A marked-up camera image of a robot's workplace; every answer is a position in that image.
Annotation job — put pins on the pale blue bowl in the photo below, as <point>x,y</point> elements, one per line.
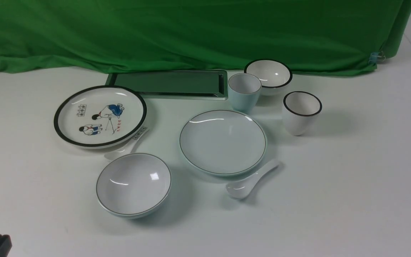
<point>134,186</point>

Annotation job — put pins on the pale blue cup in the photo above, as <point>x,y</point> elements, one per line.
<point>243,92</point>

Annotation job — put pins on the labelled white ceramic spoon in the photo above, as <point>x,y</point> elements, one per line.
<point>129,147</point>

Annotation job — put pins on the illustrated black-rimmed plate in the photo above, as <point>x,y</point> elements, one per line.
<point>100,117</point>

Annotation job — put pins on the silver rectangular table hatch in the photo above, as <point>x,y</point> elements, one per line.
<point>177,84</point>

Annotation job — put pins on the pale blue plate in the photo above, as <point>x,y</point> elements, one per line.
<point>223,143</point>

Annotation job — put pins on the black-rimmed white bowl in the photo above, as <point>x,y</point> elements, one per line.
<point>274,75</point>

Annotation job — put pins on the black-rimmed white cup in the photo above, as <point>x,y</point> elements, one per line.
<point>299,111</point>

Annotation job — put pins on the green backdrop cloth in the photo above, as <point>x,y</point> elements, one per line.
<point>315,37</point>

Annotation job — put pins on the blue binder clip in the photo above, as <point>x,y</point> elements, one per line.
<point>376,57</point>

